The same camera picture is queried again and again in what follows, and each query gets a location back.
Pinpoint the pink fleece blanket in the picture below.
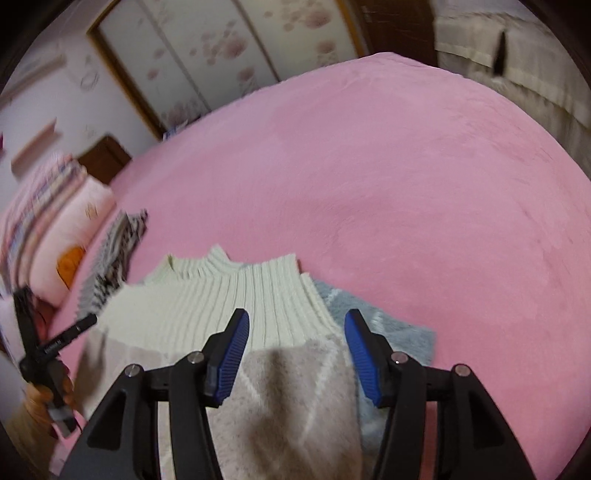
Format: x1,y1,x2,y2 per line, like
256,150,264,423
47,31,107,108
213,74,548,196
46,52,591,480

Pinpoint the light wooden wall shelf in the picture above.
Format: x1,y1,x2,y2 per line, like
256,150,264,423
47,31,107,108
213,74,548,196
10,119,62,171

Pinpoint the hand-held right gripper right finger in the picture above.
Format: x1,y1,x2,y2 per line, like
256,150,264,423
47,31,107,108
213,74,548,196
344,308,539,480

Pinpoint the floral sliding door wardrobe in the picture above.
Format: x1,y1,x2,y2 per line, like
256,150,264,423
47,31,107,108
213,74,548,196
88,0,365,140

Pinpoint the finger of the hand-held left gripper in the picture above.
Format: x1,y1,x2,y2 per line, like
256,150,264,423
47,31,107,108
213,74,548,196
13,286,38,359
56,314,99,352

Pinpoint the black white striped garment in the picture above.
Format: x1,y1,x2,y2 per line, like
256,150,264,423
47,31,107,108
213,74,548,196
76,209,149,319

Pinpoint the dark brown wooden door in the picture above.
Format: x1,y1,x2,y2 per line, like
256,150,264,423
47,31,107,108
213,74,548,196
342,0,437,68

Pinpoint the dark wooden headboard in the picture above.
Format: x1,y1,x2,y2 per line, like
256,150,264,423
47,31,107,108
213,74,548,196
78,135,132,186

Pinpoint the cream lace covered furniture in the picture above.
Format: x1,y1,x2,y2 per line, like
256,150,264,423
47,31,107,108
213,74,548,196
434,0,591,181

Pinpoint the grey beige diamond knit sweater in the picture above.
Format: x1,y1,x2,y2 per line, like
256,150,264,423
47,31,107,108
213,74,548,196
74,246,437,480

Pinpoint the folded pink striped quilt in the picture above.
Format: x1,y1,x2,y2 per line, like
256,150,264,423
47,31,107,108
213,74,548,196
0,154,88,287

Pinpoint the pink pillow with orange print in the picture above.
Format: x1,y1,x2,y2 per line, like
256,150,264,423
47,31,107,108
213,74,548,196
55,178,116,305

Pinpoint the person's left hand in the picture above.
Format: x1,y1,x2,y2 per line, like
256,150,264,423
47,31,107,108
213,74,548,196
21,383,66,433

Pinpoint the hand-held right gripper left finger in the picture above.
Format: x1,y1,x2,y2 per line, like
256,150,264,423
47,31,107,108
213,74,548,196
60,308,250,480

